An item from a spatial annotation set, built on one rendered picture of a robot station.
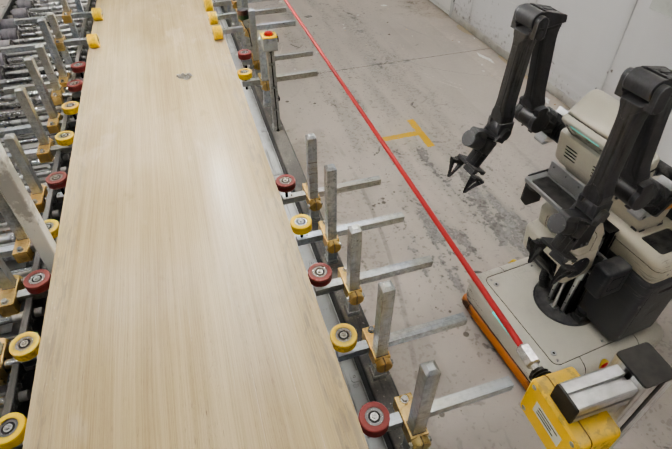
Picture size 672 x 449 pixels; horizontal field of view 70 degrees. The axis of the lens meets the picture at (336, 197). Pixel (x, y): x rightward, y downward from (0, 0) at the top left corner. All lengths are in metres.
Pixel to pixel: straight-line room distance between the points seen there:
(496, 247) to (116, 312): 2.17
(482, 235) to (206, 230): 1.85
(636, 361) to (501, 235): 2.61
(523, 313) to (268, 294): 1.29
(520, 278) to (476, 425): 0.71
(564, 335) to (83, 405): 1.88
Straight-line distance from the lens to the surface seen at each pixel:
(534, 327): 2.40
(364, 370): 1.64
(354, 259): 1.52
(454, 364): 2.52
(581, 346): 2.42
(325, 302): 1.88
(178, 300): 1.62
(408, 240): 2.99
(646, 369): 0.58
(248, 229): 1.77
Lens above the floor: 2.13
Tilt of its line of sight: 41 degrees down
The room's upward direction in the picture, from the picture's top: straight up
